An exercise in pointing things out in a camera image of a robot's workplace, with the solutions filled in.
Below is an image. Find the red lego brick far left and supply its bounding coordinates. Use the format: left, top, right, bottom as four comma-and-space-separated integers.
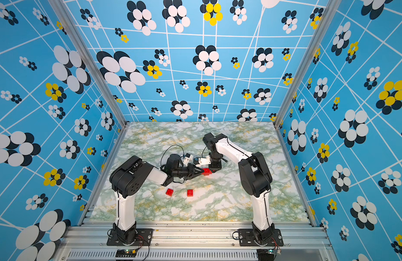
166, 189, 174, 197

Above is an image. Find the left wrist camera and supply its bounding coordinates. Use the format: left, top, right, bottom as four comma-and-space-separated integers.
182, 153, 193, 167

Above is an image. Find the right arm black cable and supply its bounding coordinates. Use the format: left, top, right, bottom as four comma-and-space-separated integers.
225, 140, 254, 159

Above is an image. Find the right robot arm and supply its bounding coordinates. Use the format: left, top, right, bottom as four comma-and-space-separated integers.
203, 133, 275, 245

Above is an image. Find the right circuit board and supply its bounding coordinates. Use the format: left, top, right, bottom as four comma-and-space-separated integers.
256, 249, 281, 261

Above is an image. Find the right aluminium corner post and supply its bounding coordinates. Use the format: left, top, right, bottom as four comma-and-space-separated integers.
273, 0, 343, 129

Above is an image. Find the aluminium corner post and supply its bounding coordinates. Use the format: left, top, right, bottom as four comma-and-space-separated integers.
48, 0, 129, 128
273, 0, 343, 129

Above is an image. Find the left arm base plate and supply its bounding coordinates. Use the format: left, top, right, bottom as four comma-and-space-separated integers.
106, 228, 154, 247

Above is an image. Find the aluminium front rail frame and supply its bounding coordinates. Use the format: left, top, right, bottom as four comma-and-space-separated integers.
54, 220, 338, 261

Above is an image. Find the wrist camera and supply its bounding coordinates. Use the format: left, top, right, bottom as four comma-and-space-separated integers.
182, 153, 193, 167
193, 156, 211, 167

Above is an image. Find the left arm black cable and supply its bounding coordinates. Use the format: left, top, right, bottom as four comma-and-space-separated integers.
160, 145, 185, 169

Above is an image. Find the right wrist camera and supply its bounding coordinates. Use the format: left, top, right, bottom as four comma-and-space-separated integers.
193, 156, 211, 167

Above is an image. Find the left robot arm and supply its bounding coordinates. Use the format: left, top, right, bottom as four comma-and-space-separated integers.
109, 154, 204, 245

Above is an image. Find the red long lego brick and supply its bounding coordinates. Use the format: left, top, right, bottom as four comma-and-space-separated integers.
203, 168, 213, 176

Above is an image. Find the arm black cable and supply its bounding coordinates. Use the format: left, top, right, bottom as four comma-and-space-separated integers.
160, 145, 185, 169
225, 140, 254, 159

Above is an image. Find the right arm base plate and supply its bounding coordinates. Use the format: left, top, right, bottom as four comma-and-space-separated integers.
237, 228, 284, 248

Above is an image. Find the left black circuit board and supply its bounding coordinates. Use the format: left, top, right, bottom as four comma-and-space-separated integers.
115, 249, 138, 259

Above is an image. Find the left aluminium corner post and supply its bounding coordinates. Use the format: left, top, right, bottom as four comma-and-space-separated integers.
48, 0, 129, 128

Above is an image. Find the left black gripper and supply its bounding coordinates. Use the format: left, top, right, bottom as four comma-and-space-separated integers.
173, 164, 205, 181

